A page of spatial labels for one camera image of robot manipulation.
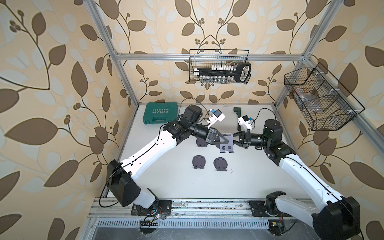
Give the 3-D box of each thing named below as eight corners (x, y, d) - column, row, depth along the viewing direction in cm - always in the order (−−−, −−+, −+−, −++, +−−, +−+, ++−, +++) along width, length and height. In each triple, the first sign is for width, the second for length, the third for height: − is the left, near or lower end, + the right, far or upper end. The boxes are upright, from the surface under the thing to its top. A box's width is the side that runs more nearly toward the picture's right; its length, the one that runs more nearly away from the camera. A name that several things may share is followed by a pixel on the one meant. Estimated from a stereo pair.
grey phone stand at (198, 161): (192, 168, 90) (192, 167, 88) (192, 156, 95) (192, 155, 93) (205, 168, 90) (205, 167, 88) (205, 156, 95) (205, 155, 93)
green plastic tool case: (143, 126, 112) (141, 120, 107) (150, 104, 127) (148, 98, 122) (176, 126, 112) (175, 120, 106) (179, 103, 127) (178, 98, 122)
